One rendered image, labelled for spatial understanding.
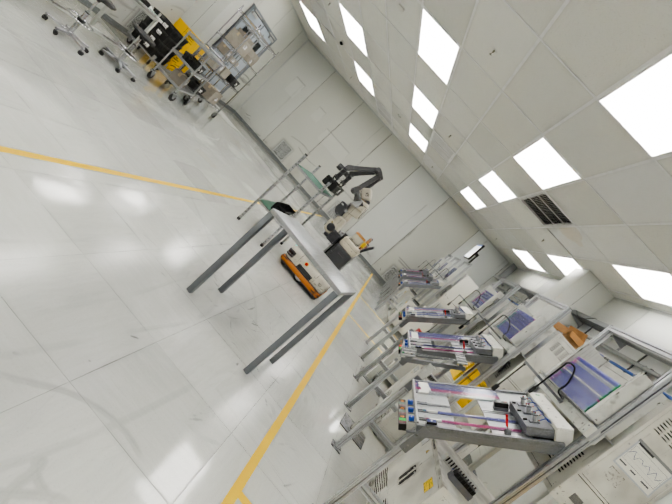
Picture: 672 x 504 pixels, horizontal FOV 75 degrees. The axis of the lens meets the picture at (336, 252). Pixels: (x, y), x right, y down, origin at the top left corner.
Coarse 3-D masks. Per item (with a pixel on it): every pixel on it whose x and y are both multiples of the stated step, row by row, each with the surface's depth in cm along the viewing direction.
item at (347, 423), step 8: (424, 368) 333; (432, 368) 332; (424, 376) 333; (384, 400) 339; (376, 408) 339; (344, 416) 350; (344, 424) 338; (352, 424) 351; (360, 432) 353; (360, 440) 341; (360, 448) 331
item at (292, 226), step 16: (256, 224) 282; (288, 224) 282; (240, 240) 284; (272, 240) 323; (304, 240) 288; (224, 256) 286; (256, 256) 325; (320, 256) 293; (208, 272) 288; (240, 272) 327; (320, 272) 269; (336, 272) 298; (192, 288) 290; (224, 288) 329; (336, 288) 265; (352, 288) 304; (320, 304) 267; (336, 304) 306; (304, 320) 268; (320, 320) 308; (288, 336) 270; (304, 336) 310; (272, 352) 273
